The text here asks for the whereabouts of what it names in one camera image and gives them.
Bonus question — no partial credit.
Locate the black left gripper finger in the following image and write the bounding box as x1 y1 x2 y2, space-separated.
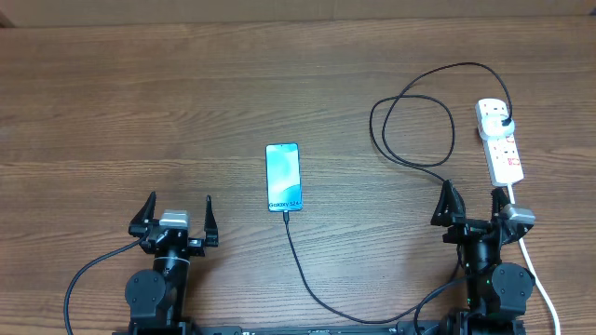
204 195 219 248
129 192 156 237

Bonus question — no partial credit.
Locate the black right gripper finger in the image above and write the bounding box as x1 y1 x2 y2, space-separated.
491 187 510 218
430 180 466 227

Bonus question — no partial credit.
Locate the Galaxy smartphone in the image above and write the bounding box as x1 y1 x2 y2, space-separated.
265 142 303 212

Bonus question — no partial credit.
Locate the black USB charging cable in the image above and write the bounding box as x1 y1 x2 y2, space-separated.
281 61 514 325

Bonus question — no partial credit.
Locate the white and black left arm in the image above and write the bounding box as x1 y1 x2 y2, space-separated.
62 193 219 335

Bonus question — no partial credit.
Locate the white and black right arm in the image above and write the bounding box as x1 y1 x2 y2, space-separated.
413 180 536 334

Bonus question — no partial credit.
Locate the white charger plug adapter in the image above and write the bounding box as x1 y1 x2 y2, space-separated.
479 115 515 141

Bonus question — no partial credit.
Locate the white power strip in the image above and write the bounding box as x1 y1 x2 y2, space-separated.
475 99 524 187

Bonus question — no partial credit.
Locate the white power strip cord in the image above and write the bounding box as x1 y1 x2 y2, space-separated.
506 183 562 335

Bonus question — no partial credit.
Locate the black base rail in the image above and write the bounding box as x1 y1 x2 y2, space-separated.
112 319 527 335

